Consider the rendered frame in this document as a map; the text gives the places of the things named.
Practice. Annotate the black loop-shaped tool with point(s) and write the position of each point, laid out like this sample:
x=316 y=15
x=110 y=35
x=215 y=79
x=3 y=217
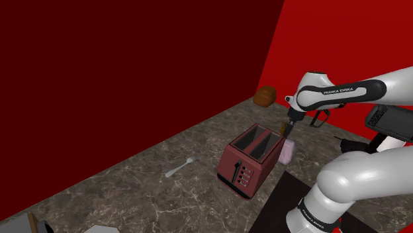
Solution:
x=323 y=121

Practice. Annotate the silver fork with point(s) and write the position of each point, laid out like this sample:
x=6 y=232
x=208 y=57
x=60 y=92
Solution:
x=177 y=169

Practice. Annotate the red two-slot toaster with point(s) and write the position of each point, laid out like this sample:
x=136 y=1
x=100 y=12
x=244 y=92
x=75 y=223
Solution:
x=245 y=167

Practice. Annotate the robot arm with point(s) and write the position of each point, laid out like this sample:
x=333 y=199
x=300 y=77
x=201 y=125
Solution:
x=355 y=176

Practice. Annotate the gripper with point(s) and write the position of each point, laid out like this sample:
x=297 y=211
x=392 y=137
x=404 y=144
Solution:
x=296 y=114

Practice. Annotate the brown bread loaf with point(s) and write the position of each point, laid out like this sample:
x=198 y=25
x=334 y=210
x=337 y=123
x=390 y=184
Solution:
x=264 y=96

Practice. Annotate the grey box with brown edge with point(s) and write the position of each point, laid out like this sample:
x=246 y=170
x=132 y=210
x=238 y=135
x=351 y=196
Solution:
x=14 y=225

